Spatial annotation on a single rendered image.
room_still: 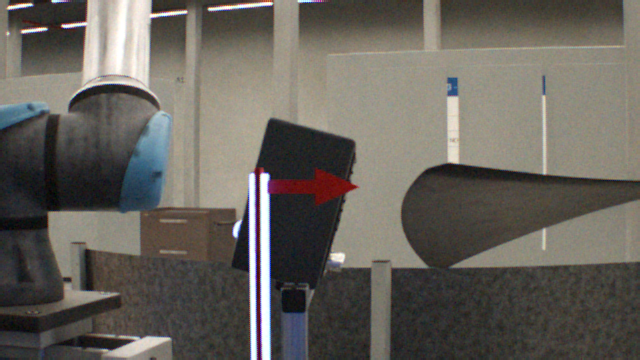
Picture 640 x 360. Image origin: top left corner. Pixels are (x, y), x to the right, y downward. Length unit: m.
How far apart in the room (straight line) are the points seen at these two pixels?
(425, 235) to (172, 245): 6.90
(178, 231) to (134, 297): 4.66
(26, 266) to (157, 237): 6.50
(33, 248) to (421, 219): 0.60
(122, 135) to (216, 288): 1.56
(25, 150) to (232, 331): 1.59
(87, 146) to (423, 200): 0.59
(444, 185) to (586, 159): 6.18
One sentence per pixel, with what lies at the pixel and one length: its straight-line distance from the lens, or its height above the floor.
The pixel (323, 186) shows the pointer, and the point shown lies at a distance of 0.62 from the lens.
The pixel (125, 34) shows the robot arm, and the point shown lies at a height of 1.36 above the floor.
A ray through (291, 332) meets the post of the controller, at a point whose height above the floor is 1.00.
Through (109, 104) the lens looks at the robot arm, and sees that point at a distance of 1.14.
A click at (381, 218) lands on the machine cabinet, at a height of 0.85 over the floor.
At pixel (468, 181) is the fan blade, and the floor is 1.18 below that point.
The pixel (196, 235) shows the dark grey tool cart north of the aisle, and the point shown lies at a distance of 7.43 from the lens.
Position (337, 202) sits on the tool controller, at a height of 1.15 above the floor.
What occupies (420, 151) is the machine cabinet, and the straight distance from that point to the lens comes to 7.03.
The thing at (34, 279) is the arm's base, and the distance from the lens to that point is 1.13.
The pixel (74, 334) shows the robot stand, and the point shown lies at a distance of 1.17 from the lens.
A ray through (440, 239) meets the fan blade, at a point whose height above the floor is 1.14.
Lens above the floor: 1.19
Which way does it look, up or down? 1 degrees down
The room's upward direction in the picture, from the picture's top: straight up
